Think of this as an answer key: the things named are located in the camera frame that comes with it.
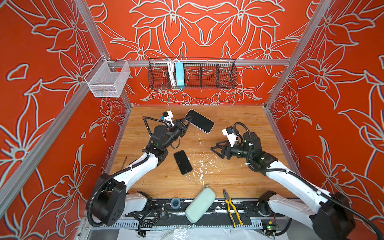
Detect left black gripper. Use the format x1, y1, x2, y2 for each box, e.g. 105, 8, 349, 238
162, 116, 190, 151

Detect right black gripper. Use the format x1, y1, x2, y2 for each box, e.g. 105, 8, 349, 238
210, 139, 255, 161

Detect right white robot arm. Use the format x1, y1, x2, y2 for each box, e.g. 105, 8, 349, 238
211, 122, 384, 240

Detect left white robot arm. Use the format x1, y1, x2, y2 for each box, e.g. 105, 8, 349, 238
86, 117, 192, 227

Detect phone in black case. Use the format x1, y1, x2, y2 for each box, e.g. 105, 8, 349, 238
174, 151, 193, 175

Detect mint green glasses case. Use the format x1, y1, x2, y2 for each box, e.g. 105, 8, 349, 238
185, 188, 216, 224

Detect light blue box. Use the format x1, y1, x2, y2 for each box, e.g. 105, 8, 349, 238
175, 62, 185, 89

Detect blue tape roll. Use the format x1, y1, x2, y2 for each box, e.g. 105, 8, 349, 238
170, 198, 181, 210

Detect green circuit board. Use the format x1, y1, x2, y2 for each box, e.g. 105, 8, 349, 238
263, 221, 279, 234

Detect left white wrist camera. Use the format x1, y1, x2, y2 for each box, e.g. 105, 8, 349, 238
161, 111, 174, 129

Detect black wire wall basket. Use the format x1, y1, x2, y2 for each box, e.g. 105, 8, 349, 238
148, 58, 238, 90

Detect yellow handled pliers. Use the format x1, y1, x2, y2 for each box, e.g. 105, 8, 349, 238
223, 189, 244, 229

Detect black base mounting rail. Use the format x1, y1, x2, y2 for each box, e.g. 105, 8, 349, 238
124, 197, 286, 229

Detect clear plastic wall bin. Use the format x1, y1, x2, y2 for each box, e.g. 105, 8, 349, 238
85, 56, 131, 98

